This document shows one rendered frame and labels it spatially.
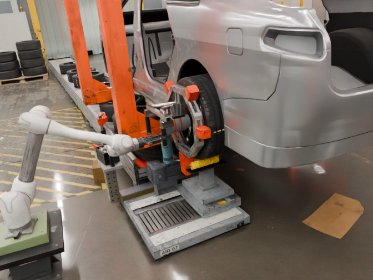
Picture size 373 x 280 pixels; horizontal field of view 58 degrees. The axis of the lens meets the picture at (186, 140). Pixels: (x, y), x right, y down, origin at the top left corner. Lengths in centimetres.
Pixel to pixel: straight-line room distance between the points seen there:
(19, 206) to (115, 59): 130
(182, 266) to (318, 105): 142
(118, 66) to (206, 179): 117
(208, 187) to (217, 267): 72
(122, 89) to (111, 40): 39
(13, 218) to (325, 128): 200
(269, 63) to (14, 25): 1204
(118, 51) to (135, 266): 164
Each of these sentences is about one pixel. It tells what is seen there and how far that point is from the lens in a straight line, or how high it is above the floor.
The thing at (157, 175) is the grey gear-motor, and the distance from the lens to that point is 297.
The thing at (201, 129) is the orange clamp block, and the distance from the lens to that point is 233.
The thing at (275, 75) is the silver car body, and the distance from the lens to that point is 184.
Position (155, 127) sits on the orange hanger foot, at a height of 68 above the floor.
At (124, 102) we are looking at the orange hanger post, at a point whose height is 97.
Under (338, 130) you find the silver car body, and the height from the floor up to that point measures 98.
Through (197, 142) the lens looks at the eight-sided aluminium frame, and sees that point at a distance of 243.
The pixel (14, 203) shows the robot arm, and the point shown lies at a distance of 248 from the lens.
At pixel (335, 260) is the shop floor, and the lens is 263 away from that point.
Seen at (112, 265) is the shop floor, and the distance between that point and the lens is 264.
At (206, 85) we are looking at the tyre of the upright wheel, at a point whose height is 114.
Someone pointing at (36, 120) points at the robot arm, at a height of 110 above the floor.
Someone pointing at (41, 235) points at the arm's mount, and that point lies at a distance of 249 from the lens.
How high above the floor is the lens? 169
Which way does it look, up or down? 22 degrees down
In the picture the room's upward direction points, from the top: 5 degrees counter-clockwise
